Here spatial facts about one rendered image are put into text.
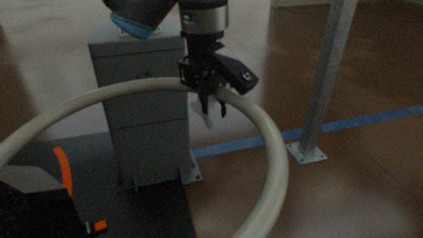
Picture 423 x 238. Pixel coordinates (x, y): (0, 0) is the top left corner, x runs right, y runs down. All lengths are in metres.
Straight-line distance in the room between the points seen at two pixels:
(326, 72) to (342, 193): 0.68
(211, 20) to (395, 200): 1.57
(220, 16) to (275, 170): 0.28
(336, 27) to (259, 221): 1.27
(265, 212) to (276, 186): 0.04
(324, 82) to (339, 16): 0.35
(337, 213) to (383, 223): 0.22
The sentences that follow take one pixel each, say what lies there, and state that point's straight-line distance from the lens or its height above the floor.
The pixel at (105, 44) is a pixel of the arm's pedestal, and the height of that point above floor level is 0.84.
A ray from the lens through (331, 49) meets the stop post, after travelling 1.55.
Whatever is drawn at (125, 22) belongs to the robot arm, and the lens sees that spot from 0.60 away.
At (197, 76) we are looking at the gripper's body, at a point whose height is 0.97.
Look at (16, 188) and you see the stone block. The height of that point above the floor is 0.75.
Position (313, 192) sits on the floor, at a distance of 1.70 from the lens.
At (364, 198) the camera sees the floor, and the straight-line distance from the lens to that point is 1.78.
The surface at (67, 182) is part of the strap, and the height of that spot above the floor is 0.02.
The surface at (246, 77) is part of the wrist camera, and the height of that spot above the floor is 0.99.
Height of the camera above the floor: 1.21
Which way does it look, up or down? 34 degrees down
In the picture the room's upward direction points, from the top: straight up
